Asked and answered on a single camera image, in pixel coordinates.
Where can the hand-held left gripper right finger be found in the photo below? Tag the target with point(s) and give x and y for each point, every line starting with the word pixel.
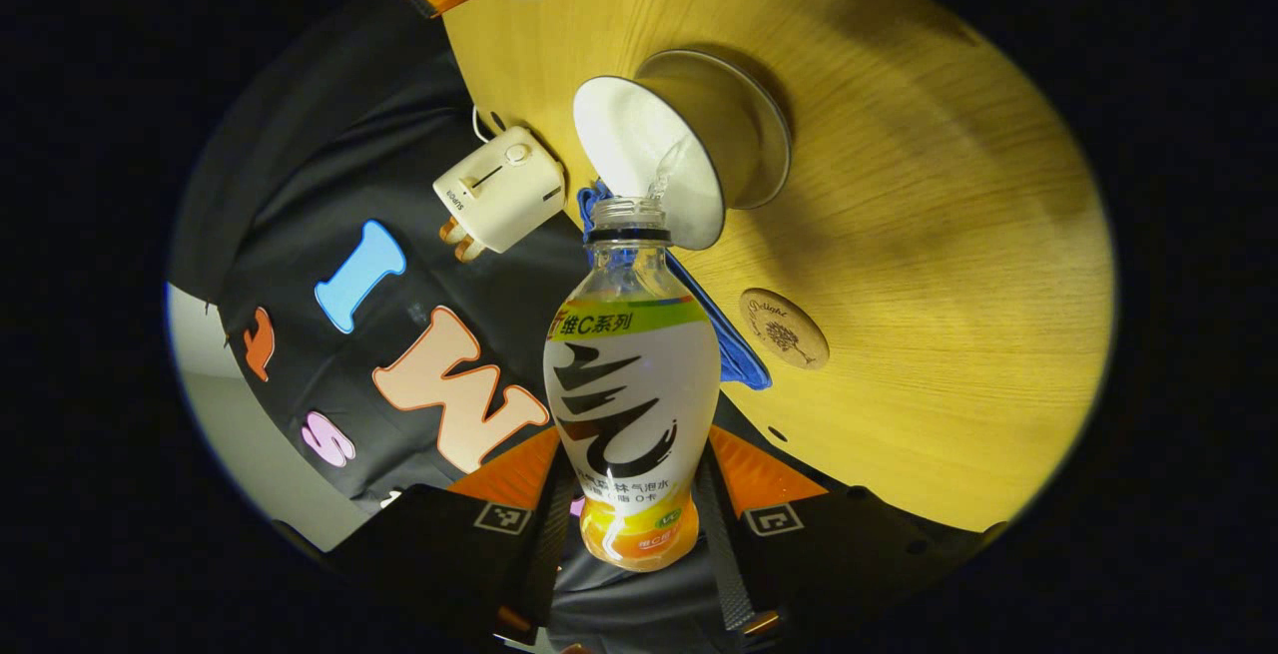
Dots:
pixel 859 544

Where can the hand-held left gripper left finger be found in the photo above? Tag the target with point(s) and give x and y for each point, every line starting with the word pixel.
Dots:
pixel 439 544

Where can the round cork coaster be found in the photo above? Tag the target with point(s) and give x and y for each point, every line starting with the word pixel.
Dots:
pixel 784 327

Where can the clear water bottle white label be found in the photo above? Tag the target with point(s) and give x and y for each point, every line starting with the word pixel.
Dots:
pixel 629 404

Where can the white teacup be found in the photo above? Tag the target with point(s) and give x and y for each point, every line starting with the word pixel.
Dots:
pixel 629 135

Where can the cream toaster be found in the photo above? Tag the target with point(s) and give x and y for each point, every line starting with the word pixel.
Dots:
pixel 499 190

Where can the blue towel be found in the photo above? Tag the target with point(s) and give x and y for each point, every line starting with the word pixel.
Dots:
pixel 737 349

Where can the toast slice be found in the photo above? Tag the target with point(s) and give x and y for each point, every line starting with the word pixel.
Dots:
pixel 469 249
pixel 451 231

